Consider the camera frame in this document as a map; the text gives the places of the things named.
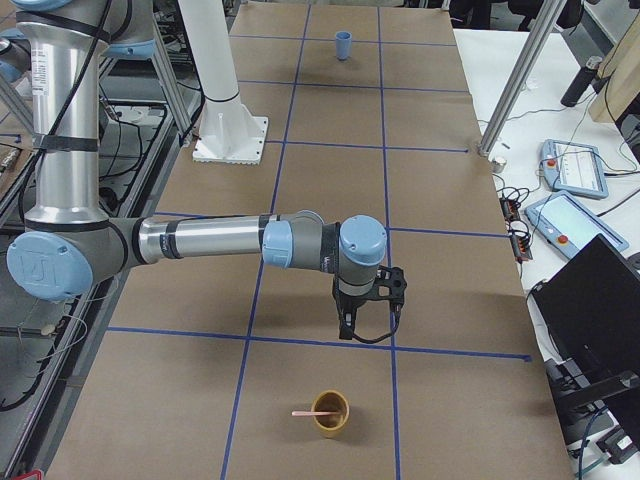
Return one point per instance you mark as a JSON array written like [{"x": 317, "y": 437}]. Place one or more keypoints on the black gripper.
[{"x": 351, "y": 305}]

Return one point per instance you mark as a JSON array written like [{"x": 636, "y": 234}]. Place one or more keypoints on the pink chopstick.
[{"x": 301, "y": 413}]

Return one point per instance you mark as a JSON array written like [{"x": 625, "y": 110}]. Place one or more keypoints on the light blue plastic cup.
[{"x": 343, "y": 43}]

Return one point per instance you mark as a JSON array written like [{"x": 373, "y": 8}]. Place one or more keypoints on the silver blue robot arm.
[
  {"x": 70, "y": 244},
  {"x": 15, "y": 54}
]

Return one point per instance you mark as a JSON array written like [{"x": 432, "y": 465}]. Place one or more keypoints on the yellow wooden cup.
[{"x": 331, "y": 400}]

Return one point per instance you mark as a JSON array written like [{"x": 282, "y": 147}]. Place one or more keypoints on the near black orange usb hub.
[{"x": 520, "y": 246}]

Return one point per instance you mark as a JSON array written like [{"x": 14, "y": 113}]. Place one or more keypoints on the black orange usb hub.
[
  {"x": 510, "y": 209},
  {"x": 520, "y": 246}
]

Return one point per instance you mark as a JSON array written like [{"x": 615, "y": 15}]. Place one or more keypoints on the far black orange usb hub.
[{"x": 510, "y": 209}]

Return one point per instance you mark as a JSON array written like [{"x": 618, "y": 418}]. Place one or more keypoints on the near blue teach pendant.
[{"x": 568, "y": 225}]

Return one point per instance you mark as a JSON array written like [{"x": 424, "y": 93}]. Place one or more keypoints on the blue teach pendant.
[
  {"x": 568, "y": 225},
  {"x": 573, "y": 167}
]

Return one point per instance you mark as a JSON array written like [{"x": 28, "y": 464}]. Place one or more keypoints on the black laptop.
[{"x": 591, "y": 308}]

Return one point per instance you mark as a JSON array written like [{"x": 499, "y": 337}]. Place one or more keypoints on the far blue teach pendant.
[{"x": 573, "y": 167}]

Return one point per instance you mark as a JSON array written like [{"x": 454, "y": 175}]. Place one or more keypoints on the wooden board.
[{"x": 620, "y": 70}]

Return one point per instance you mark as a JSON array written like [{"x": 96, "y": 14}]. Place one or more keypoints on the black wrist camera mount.
[{"x": 390, "y": 285}]

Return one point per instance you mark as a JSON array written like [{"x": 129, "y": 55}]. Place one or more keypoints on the white camera mast base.
[{"x": 228, "y": 132}]

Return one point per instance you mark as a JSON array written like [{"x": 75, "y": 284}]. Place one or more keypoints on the black camera stand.
[{"x": 577, "y": 399}]

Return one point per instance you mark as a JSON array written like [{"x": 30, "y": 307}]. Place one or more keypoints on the aluminium frame post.
[{"x": 535, "y": 42}]

